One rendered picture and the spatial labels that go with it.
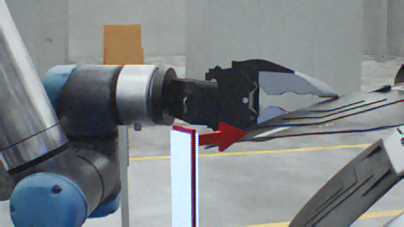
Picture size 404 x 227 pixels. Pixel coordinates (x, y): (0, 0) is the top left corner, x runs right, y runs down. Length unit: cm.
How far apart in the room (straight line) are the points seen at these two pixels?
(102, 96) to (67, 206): 17
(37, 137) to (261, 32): 635
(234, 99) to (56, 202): 23
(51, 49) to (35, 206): 430
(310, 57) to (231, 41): 103
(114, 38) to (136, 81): 798
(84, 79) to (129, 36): 798
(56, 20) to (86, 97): 417
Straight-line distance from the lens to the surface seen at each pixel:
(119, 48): 867
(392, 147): 80
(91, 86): 70
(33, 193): 59
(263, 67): 65
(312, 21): 714
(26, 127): 60
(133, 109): 68
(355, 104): 59
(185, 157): 42
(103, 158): 71
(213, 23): 674
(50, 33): 486
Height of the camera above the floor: 127
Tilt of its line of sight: 9 degrees down
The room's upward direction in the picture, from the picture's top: straight up
